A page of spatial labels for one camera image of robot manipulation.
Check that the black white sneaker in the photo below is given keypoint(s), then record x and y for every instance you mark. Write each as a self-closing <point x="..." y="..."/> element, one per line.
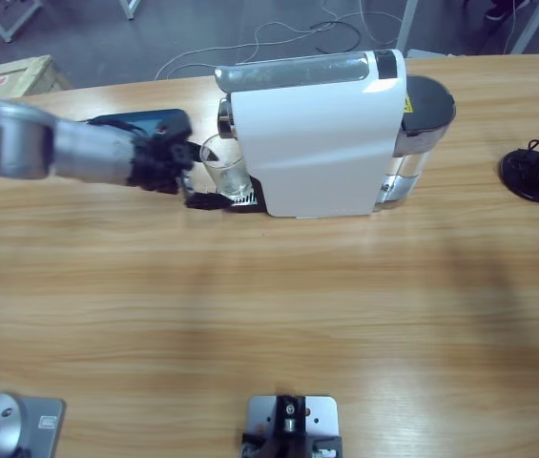
<point x="503" y="9"/>

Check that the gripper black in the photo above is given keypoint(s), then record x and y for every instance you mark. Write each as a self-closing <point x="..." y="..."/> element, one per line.
<point x="159" y="164"/>

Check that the black desk lamp base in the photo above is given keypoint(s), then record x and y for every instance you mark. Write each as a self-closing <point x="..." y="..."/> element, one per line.
<point x="526" y="183"/>

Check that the white metal table frame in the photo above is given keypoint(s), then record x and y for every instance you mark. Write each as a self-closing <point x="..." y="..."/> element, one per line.
<point x="6" y="33"/>
<point x="130" y="12"/>

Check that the white metal table leg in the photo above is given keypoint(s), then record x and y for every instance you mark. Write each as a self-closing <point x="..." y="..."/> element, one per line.
<point x="405" y="28"/>
<point x="529" y="28"/>

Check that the white capsule coffee machine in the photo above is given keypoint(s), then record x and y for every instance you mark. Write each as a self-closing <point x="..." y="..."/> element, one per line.
<point x="317" y="152"/>

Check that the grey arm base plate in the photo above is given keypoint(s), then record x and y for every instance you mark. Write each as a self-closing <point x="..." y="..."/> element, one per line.
<point x="45" y="422"/>

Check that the wooden crate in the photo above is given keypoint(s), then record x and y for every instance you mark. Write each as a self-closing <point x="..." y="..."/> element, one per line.
<point x="16" y="78"/>

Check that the centre metal mount plate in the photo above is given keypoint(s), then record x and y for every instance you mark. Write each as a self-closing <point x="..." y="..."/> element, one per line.
<point x="290" y="420"/>

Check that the teal plastic tray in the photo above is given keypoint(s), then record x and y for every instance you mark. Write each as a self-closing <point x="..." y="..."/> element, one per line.
<point x="121" y="119"/>

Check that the clear drinking glass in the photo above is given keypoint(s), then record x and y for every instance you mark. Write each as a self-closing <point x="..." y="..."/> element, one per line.
<point x="233" y="172"/>

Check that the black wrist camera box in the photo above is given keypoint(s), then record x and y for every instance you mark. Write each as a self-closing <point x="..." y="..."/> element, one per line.
<point x="176" y="129"/>

